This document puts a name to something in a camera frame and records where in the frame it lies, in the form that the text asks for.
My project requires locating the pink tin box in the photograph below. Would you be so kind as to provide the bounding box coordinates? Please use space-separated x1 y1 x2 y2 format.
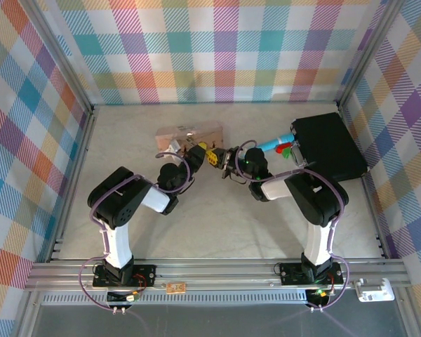
155 120 226 152

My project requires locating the turquoise tube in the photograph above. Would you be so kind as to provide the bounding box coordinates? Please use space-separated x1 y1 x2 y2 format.
259 134 295 150

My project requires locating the black hard case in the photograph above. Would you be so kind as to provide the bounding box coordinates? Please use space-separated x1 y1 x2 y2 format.
290 112 369 183

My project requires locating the grey metal panel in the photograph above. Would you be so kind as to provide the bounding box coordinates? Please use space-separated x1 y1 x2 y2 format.
19 302 417 337

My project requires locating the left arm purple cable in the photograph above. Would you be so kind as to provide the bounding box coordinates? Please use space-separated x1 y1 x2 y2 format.
78 151 192 312

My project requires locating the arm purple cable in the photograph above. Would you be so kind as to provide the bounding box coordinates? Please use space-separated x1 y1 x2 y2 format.
78 151 192 312
234 139 352 312

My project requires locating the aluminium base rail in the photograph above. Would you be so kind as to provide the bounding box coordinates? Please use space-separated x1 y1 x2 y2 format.
23 258 408 291

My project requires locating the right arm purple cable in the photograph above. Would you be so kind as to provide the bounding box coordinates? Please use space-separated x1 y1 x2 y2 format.
234 139 352 312

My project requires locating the grey slotted cable duct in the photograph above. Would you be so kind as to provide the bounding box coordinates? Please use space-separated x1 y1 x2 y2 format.
38 292 355 305

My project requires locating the aluminium corner post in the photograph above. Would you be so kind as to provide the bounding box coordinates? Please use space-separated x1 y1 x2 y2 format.
338 0 406 110
22 0 96 117

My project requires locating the white clamp bracket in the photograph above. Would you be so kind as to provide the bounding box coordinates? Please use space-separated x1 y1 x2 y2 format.
352 277 396 303

